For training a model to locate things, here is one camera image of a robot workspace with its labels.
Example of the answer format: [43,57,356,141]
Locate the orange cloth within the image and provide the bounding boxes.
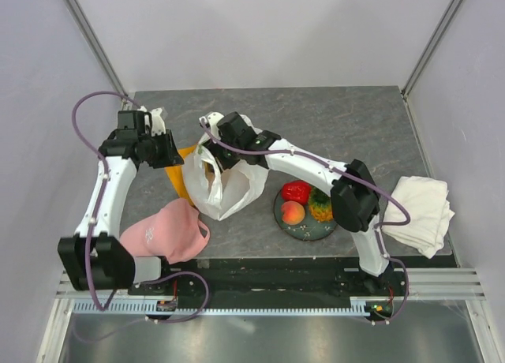
[165,145,196,207]

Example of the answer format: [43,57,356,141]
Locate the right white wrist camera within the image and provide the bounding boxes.
[199,112,224,139]

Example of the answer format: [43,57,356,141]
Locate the pink cap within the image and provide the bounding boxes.
[120,198,211,264]

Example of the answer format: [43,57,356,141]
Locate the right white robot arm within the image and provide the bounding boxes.
[200,112,390,295]

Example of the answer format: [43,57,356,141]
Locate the fake peach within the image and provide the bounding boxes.
[280,200,305,226]

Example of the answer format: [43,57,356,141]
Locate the blue ceramic plate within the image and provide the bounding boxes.
[273,189,338,241]

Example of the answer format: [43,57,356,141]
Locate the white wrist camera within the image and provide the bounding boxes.
[138,106,167,137]
[199,112,224,139]

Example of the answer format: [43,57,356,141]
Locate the slotted cable duct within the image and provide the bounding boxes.
[73,298,374,317]

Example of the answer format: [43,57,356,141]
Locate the purple cable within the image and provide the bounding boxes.
[199,118,411,324]
[70,90,212,342]

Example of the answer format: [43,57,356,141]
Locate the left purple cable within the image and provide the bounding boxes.
[70,90,212,342]

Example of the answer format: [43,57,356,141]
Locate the fake fruit green leaves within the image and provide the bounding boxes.
[308,187,333,223]

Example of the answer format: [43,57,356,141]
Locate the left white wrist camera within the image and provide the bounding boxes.
[138,106,167,137]

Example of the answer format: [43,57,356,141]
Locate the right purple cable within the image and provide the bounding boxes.
[199,118,411,324]

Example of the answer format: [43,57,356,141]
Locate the fake red bell pepper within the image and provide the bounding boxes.
[281,180,312,205]

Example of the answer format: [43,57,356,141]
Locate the right aluminium frame post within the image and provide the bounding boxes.
[401,0,465,99]

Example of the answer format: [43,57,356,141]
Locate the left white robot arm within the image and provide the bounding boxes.
[58,107,183,294]

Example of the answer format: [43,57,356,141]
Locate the white plastic bag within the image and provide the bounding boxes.
[182,135,268,221]

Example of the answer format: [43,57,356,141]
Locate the left aluminium frame post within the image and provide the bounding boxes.
[62,0,128,95]

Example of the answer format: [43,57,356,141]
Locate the aluminium frame post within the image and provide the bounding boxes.
[401,0,465,99]
[62,0,128,95]

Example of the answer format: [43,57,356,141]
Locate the white folded towel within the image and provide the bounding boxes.
[381,176,455,259]

